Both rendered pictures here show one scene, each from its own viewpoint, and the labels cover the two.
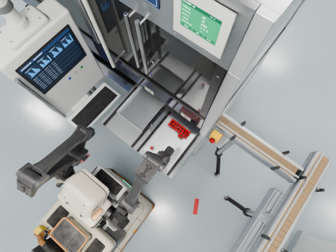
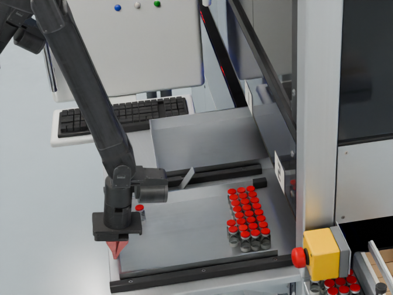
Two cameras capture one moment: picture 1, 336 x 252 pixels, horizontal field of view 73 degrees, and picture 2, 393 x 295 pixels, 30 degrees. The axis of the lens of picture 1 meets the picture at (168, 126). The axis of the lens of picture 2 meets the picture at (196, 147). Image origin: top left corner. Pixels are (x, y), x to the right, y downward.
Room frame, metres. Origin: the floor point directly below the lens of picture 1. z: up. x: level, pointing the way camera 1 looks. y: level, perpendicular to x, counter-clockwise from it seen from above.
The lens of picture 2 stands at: (-0.52, -0.92, 1.98)
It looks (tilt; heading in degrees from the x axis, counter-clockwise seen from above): 34 degrees down; 45
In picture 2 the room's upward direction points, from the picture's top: 5 degrees counter-clockwise
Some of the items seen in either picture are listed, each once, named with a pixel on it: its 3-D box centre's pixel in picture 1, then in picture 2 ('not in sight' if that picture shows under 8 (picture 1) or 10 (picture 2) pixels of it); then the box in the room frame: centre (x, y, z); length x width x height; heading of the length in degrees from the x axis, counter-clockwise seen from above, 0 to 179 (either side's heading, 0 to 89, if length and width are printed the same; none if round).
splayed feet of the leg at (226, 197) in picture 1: (245, 211); not in sight; (-0.19, -0.77, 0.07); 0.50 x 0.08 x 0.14; 50
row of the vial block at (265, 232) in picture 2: (180, 127); (258, 216); (0.49, -0.10, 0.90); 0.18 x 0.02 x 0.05; 50
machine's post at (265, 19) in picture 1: (207, 125); (314, 205); (0.45, -0.28, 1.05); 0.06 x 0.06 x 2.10; 50
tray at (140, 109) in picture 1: (143, 105); (217, 141); (0.68, 0.19, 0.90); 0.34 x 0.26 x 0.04; 140
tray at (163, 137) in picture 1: (168, 142); (191, 229); (0.37, 0.00, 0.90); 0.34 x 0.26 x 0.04; 140
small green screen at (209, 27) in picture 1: (200, 22); not in sight; (0.53, -0.12, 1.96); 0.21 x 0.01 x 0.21; 50
